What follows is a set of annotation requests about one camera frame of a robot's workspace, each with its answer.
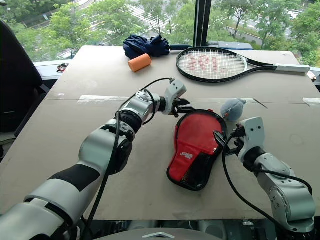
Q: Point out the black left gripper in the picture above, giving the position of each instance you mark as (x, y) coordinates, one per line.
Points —
(177, 107)

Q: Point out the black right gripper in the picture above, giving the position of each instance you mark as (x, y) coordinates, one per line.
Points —
(236, 143)

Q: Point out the red black paddle case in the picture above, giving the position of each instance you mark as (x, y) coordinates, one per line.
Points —
(197, 140)

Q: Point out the grey plush toy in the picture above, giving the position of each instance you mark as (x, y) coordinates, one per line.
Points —
(232, 110)

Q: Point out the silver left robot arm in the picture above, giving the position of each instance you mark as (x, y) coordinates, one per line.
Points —
(105, 145)

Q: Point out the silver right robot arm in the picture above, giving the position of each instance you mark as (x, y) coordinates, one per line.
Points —
(282, 185)

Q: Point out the black white tennis racket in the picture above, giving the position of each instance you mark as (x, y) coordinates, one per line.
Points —
(291, 68)

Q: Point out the orange foam cylinder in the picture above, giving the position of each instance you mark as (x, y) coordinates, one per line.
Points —
(139, 63)

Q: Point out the navy folded umbrella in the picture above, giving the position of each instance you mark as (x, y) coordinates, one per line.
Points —
(140, 47)

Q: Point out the blue box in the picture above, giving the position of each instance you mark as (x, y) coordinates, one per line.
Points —
(232, 45)

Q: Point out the small red black gadget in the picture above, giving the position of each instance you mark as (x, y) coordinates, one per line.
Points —
(62, 67)

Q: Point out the white window sill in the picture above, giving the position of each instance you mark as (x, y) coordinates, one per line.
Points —
(46, 71)

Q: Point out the black office chair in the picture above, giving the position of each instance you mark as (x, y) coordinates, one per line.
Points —
(15, 75)

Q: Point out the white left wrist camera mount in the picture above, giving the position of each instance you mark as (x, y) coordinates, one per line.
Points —
(175, 90)

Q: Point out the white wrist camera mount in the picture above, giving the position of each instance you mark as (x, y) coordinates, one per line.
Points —
(175, 90)
(253, 132)

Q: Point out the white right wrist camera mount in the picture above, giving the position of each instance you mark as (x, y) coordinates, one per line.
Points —
(253, 132)

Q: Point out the black window frame post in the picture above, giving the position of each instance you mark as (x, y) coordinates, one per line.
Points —
(202, 22)

